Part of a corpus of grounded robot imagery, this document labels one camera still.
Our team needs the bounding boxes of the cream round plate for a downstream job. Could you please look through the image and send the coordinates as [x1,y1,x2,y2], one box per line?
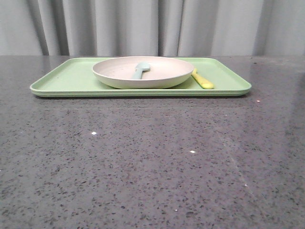
[92,56,194,89]

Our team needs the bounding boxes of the yellow plastic fork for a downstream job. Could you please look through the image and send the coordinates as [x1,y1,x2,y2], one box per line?
[192,68,214,89]

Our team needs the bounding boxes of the light blue plastic spoon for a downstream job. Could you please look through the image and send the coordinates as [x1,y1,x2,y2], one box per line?
[132,62,150,80]

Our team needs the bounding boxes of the light green plastic tray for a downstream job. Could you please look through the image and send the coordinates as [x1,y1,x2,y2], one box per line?
[30,57,252,97]

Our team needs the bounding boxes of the grey pleated curtain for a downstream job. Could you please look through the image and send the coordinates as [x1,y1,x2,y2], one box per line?
[0,0,305,57]

